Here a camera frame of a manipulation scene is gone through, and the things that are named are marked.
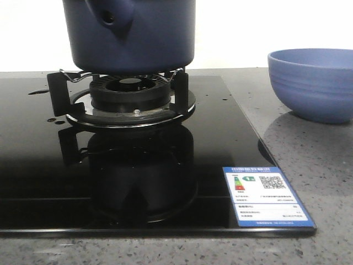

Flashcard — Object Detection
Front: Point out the dark blue cooking pot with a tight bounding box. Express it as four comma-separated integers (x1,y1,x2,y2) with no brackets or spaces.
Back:
63,1,196,75

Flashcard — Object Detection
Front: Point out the light blue plastic bowl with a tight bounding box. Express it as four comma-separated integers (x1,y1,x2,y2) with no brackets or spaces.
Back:
268,48,352,124

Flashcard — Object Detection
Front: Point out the right black pot support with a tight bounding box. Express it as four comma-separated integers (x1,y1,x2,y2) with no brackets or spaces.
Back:
47,68,196,129

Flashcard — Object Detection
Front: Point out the right black gas burner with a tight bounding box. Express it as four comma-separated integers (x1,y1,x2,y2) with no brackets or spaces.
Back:
89,75,170,113

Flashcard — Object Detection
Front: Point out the blue energy label sticker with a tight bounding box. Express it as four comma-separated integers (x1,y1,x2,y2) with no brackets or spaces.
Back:
223,167,315,229

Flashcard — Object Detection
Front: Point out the black glass gas stove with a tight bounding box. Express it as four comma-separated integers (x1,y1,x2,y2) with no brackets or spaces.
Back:
1,76,316,237

